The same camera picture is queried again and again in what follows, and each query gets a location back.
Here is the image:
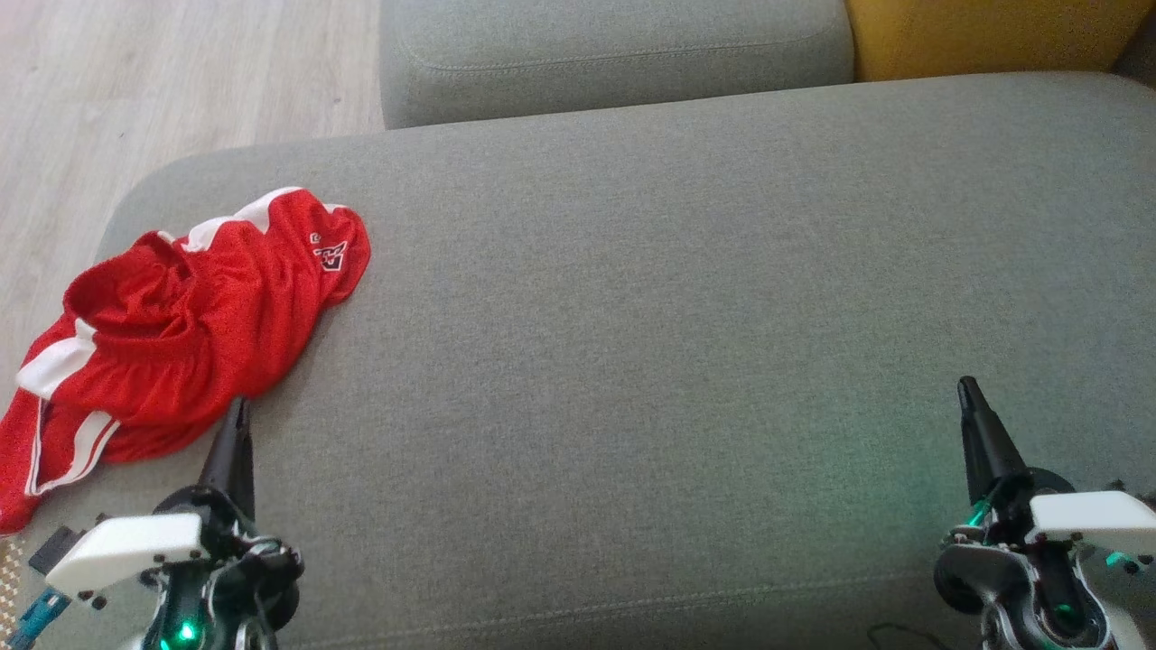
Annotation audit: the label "yellow sofa backrest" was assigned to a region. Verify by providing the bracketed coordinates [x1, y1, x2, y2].
[844, 0, 1156, 84]

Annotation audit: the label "small grey sofa cushion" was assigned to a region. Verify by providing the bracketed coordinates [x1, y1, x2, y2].
[378, 0, 856, 130]

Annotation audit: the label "woven wicker basket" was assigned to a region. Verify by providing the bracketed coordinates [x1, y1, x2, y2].
[0, 537, 23, 650]

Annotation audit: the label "blue left camera plug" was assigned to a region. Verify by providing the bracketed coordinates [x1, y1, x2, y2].
[5, 587, 73, 650]

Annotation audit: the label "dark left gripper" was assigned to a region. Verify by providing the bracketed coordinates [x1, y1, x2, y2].
[149, 397, 304, 650]

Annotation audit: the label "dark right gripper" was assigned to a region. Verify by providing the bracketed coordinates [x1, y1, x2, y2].
[933, 376, 1114, 650]

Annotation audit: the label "large grey sofa seat cushion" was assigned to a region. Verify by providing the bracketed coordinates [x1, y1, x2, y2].
[18, 72, 1156, 650]

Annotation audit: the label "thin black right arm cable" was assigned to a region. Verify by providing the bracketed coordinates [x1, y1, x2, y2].
[865, 621, 951, 650]

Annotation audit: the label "red shorts with white band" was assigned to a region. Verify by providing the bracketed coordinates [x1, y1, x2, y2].
[63, 185, 373, 425]

